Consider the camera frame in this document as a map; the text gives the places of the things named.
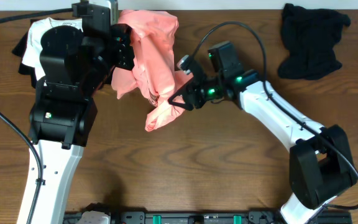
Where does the pink t-shirt with brown print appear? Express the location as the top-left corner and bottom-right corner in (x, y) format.
(111, 10), (192, 132)

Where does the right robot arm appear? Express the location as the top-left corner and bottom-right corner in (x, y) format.
(168, 41), (357, 223)

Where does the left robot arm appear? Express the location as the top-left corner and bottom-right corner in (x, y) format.
(17, 24), (134, 223)

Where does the black folded garment under white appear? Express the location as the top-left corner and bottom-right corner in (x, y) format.
(11, 30), (42, 88)

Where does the black crumpled garment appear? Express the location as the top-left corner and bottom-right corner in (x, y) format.
(278, 3), (351, 80)

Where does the white t-shirt with pixel camera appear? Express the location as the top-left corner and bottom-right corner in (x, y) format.
(22, 17), (82, 81)

